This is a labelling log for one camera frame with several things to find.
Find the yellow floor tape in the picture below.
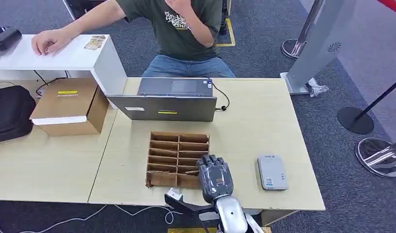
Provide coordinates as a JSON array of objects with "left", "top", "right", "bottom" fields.
[{"left": 215, "top": 17, "right": 236, "bottom": 48}]

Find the wooden card box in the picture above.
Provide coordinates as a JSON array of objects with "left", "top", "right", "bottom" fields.
[{"left": 145, "top": 131, "right": 210, "bottom": 190}]

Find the grey laptop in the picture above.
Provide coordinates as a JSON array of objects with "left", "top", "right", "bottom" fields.
[{"left": 106, "top": 77, "right": 218, "bottom": 122}]

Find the grey kiosk stand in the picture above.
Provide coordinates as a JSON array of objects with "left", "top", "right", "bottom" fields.
[{"left": 279, "top": 0, "right": 358, "bottom": 96}]

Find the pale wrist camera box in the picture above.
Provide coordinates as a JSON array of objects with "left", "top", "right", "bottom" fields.
[{"left": 166, "top": 187, "right": 184, "bottom": 202}]

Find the pale wooden desk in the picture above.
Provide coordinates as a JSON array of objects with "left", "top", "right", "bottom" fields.
[
  {"left": 0, "top": 79, "right": 119, "bottom": 204},
  {"left": 88, "top": 77, "right": 327, "bottom": 227}
]

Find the red barrier belt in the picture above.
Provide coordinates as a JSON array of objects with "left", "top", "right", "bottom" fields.
[{"left": 376, "top": 0, "right": 396, "bottom": 17}]

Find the black device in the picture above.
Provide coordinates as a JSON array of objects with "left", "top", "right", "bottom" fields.
[{"left": 0, "top": 27, "right": 23, "bottom": 52}]

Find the person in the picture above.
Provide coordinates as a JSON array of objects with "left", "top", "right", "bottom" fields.
[{"left": 115, "top": 0, "right": 236, "bottom": 79}]

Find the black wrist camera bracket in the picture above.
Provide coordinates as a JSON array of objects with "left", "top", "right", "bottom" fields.
[{"left": 164, "top": 194, "right": 218, "bottom": 223}]

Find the white shelf riser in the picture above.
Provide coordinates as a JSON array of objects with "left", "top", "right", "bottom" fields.
[{"left": 0, "top": 34, "right": 128, "bottom": 109}]

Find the black stanchion post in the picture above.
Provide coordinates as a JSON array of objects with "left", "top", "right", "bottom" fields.
[{"left": 337, "top": 75, "right": 396, "bottom": 136}]

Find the clear plastic wrap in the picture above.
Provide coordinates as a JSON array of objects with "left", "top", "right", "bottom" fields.
[{"left": 305, "top": 77, "right": 330, "bottom": 98}]

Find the black bag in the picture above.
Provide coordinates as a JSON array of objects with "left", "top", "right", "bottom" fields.
[{"left": 0, "top": 85, "right": 37, "bottom": 144}]

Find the chrome stanchion post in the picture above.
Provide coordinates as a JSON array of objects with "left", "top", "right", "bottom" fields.
[
  {"left": 281, "top": 0, "right": 325, "bottom": 61},
  {"left": 355, "top": 137, "right": 396, "bottom": 178}
]

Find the white floor cable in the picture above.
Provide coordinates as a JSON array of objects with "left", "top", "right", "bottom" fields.
[{"left": 0, "top": 203, "right": 183, "bottom": 233}]

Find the brown cardboard box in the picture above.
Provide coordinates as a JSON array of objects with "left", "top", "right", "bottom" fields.
[{"left": 29, "top": 78, "right": 110, "bottom": 137}]

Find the black laptop cable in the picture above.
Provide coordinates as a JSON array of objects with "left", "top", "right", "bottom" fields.
[{"left": 212, "top": 82, "right": 231, "bottom": 112}]

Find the person's right hand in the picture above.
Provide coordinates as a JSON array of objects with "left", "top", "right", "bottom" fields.
[{"left": 31, "top": 28, "right": 73, "bottom": 56}]

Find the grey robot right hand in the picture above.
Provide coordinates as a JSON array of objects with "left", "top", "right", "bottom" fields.
[{"left": 197, "top": 154, "right": 235, "bottom": 204}]

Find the grey card reader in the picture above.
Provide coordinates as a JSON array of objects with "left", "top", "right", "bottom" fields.
[{"left": 257, "top": 154, "right": 289, "bottom": 191}]

